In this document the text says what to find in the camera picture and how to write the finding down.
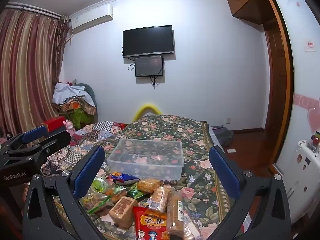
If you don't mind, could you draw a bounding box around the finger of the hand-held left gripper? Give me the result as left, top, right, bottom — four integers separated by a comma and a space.
0, 126, 49, 153
5, 130, 72, 166

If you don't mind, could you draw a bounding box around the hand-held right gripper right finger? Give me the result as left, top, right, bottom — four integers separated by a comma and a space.
209, 145, 292, 240

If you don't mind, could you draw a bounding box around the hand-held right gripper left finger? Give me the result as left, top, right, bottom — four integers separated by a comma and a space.
22, 145, 110, 240

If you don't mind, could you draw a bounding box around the green jelly cup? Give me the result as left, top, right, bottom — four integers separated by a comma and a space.
91, 177, 109, 193

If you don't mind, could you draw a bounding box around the green-edged cookie bag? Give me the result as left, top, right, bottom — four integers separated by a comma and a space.
80, 192, 112, 214

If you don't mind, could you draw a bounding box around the blue snack packet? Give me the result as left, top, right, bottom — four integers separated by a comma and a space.
107, 172, 140, 186

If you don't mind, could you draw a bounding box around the orange pastry pack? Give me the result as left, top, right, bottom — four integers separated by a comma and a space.
105, 185, 128, 203

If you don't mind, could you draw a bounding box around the brown square biscuit pack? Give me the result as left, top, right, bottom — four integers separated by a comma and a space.
109, 196, 139, 229

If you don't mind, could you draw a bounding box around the clear plastic storage box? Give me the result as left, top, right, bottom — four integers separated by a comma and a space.
107, 138, 185, 181

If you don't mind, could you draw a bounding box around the yellow puffed snack bag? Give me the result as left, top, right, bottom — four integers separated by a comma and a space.
137, 179, 162, 194

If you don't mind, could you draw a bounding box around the red snack packet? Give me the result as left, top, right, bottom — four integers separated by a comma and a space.
132, 206, 171, 240

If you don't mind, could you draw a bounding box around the red box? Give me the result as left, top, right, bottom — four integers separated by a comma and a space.
41, 116, 67, 132

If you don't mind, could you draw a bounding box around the pink toy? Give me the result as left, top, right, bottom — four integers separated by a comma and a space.
62, 120, 76, 136

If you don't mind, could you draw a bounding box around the grey bag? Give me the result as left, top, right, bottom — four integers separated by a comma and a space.
211, 125, 234, 147

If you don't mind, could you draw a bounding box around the pile of clothes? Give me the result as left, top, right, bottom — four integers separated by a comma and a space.
52, 79, 97, 128

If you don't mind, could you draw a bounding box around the patchwork quilt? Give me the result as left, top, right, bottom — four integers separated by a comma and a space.
40, 120, 128, 178

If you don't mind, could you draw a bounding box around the small green packet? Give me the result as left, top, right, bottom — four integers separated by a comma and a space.
127, 188, 147, 200

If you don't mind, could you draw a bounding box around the long bread pack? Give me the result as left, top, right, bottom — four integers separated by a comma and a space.
166, 189, 191, 238

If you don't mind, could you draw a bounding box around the clear wrapped snack pack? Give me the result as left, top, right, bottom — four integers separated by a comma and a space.
182, 210, 201, 240

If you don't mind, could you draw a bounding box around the floral bedspread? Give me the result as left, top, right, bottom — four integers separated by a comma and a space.
41, 114, 251, 240

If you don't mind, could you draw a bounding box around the striped brown curtain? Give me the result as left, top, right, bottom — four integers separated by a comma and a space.
0, 4, 71, 142

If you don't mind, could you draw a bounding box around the clear cracker pack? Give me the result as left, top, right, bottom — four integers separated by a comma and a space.
149, 185, 171, 213

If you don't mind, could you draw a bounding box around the white suitcase with stickers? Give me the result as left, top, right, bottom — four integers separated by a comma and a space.
284, 137, 320, 223

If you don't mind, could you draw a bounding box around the yellow hoop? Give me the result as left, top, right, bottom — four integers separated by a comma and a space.
132, 102, 163, 122

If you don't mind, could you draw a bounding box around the white door with pink hearts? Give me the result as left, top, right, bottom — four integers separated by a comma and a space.
266, 0, 320, 171

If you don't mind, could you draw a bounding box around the white air conditioner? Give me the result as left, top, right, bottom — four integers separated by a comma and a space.
68, 4, 114, 34

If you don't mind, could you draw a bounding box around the pink door sticker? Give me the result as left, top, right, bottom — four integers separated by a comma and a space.
302, 39, 316, 52

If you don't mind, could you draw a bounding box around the small black wall monitor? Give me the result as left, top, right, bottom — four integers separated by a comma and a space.
135, 56, 165, 78

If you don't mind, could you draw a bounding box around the black wall television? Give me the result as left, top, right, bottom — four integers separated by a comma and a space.
122, 25, 175, 58

